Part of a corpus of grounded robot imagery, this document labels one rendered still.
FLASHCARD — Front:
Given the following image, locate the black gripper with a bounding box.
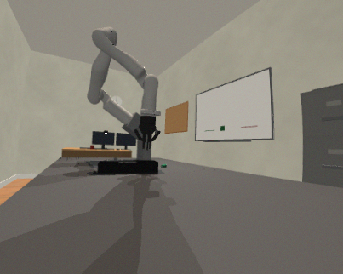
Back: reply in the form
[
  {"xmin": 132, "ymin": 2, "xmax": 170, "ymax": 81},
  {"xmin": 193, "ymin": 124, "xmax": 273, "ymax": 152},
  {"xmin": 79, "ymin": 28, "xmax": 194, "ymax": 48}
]
[{"xmin": 134, "ymin": 116, "xmax": 161, "ymax": 150}]

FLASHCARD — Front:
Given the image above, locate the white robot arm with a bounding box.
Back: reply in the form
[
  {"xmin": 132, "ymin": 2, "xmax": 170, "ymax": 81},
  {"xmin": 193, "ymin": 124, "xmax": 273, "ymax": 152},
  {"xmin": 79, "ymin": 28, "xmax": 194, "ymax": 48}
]
[{"xmin": 87, "ymin": 27, "xmax": 161, "ymax": 125}]

